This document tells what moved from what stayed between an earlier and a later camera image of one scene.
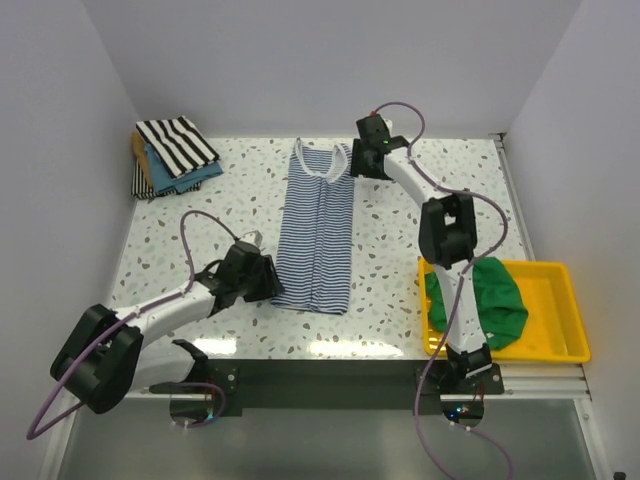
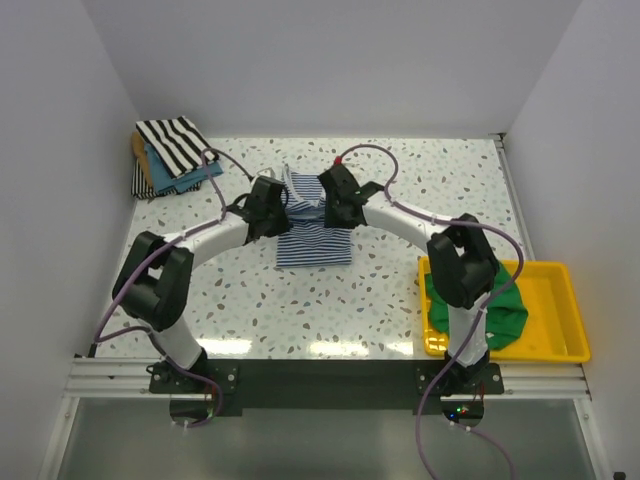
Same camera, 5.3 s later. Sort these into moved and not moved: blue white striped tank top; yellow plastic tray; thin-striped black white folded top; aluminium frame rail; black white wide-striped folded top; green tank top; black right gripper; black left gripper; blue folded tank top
Moved: blue white striped tank top; black right gripper; black left gripper
Not moved: thin-striped black white folded top; blue folded tank top; yellow plastic tray; aluminium frame rail; black white wide-striped folded top; green tank top
